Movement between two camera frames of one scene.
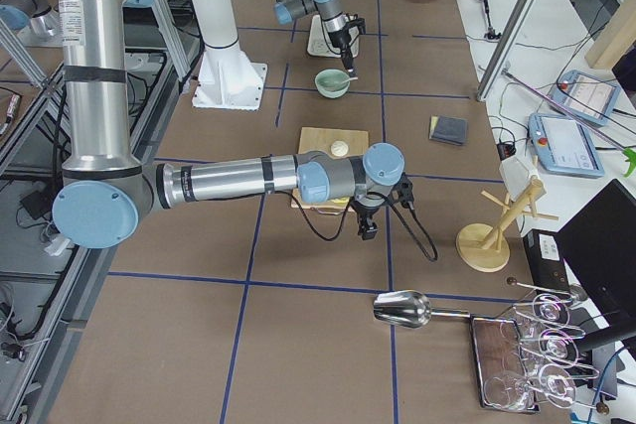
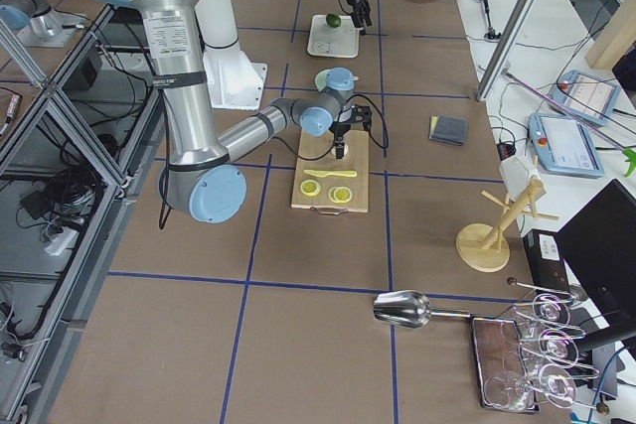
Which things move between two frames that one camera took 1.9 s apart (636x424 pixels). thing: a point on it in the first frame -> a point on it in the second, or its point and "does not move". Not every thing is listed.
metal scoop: (410, 310) does not move
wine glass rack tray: (527, 355) does not move
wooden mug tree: (485, 248) does not move
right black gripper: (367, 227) -> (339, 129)
